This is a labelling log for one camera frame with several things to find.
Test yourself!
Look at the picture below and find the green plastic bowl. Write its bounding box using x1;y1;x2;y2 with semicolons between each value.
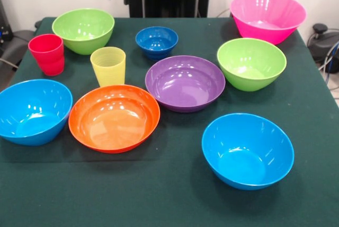
51;8;115;56
217;38;288;92

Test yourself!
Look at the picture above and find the small dark blue bowl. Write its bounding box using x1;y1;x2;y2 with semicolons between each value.
135;26;179;62

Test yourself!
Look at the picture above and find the red plastic cup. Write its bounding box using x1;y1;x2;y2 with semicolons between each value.
28;33;65;76

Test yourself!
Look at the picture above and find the purple plastic bowl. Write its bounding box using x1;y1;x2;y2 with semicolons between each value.
145;55;226;113

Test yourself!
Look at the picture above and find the large magenta plastic bowl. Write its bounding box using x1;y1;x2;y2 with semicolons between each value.
229;0;307;46

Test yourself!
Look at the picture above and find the light blue plastic bowl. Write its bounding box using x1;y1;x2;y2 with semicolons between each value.
201;112;295;191
0;78;74;146

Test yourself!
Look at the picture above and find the yellow plastic cup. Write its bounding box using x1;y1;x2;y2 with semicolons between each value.
90;46;127;88

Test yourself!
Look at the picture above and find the black equipment case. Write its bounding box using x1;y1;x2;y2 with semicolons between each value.
0;0;14;50

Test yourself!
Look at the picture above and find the orange plastic bowl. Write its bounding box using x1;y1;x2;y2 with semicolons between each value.
68;84;161;154

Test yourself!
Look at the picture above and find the dark green tablecloth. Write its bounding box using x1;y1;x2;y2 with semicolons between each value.
0;16;339;227

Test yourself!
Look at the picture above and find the tangle of floor cables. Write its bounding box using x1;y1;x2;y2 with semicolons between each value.
317;40;339;100

